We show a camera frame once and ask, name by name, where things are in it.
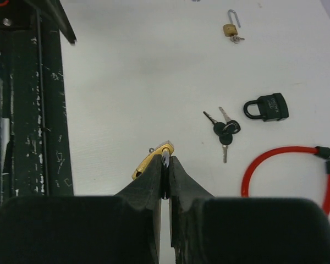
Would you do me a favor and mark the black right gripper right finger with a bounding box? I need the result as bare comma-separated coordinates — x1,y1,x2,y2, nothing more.
169,157,330,263

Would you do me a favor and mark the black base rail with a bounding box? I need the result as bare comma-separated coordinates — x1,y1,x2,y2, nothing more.
0,1,76,205

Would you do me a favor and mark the red cable lock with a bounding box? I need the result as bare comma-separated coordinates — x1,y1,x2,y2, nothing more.
240,146,330,215

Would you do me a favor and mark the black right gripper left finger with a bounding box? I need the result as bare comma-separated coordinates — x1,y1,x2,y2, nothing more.
0,155,162,263

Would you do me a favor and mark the black-headed key bunch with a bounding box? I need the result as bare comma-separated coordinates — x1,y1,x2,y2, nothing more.
203,107,241,163

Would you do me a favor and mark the black Kaijing padlock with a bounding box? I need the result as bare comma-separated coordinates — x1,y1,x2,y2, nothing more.
243,93,289,122

